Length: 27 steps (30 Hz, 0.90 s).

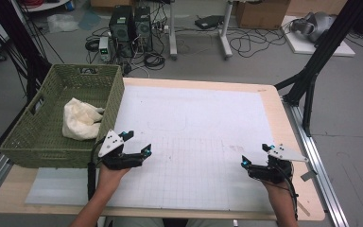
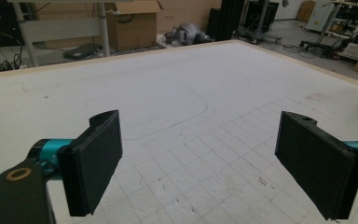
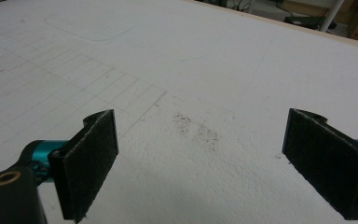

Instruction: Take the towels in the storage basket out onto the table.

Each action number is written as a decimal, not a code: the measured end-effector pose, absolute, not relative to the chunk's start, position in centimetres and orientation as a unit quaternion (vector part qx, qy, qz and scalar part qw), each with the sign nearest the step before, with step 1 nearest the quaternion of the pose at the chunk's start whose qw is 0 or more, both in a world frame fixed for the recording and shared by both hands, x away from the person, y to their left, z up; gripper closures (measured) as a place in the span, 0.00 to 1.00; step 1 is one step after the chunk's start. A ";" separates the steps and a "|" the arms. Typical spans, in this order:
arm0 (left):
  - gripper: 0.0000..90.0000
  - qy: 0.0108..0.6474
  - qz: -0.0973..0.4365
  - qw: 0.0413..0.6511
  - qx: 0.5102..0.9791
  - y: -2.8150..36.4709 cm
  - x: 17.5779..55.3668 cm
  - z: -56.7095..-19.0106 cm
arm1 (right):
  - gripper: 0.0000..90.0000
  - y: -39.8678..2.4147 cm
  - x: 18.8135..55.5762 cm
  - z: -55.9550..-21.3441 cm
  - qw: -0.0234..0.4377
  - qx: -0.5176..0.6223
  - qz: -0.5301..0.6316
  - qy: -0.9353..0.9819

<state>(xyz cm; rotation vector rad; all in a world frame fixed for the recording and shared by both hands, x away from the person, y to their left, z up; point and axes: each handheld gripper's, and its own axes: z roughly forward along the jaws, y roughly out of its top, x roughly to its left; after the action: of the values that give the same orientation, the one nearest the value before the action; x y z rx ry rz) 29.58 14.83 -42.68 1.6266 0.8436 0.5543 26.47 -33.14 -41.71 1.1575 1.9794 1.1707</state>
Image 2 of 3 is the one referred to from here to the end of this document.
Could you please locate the white equipment cart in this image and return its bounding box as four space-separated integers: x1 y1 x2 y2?
304 0 358 62

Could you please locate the grey pole stand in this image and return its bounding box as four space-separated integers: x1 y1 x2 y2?
236 0 283 45

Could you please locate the white desk frame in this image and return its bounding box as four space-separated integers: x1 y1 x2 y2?
7 0 111 68

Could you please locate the black flat laptop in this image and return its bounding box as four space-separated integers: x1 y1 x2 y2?
62 43 104 61

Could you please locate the black wheeled stand base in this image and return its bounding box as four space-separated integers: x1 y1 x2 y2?
299 39 343 58

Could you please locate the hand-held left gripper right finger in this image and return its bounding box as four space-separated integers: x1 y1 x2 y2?
274 111 358 220

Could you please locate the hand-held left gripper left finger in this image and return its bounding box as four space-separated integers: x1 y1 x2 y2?
57 109 124 217

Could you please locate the black panel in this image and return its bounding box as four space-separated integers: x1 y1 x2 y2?
206 0 246 42

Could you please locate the grey helmet-shaped device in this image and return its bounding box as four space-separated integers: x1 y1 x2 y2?
167 22 213 47

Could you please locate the large cardboard box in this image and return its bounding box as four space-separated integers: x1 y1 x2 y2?
156 0 223 35

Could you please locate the brown cardboard box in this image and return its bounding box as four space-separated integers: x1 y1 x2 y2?
105 1 163 52

